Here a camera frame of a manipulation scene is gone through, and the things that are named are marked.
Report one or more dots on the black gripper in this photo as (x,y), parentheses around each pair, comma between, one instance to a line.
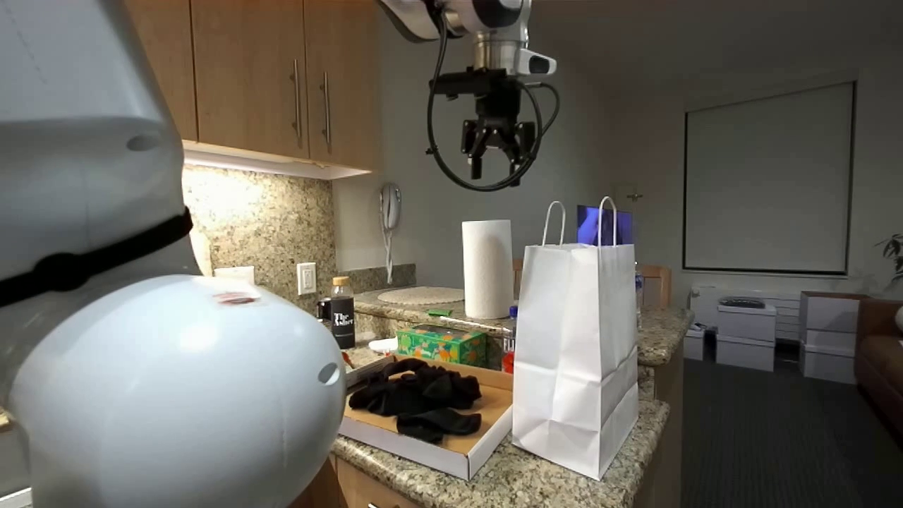
(496,121)

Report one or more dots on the black sock pile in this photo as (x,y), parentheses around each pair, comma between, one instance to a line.
(424,402)

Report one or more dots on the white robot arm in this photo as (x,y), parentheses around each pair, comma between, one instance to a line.
(133,379)

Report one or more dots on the white paper bag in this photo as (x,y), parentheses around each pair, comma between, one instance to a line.
(578,347)

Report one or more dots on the white paper towel roll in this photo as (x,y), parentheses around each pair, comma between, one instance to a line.
(486,269)

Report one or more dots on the green tissue box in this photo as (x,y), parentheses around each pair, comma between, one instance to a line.
(449,346)

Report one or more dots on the dark sauce bottle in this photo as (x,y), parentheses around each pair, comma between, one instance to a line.
(342,315)

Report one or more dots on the wooden upper cabinets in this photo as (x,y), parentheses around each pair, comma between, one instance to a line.
(290,86)

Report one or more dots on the white projector screen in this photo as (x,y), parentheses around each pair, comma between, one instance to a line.
(768,185)

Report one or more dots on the cardboard tray box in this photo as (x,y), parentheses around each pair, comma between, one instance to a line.
(460,456)

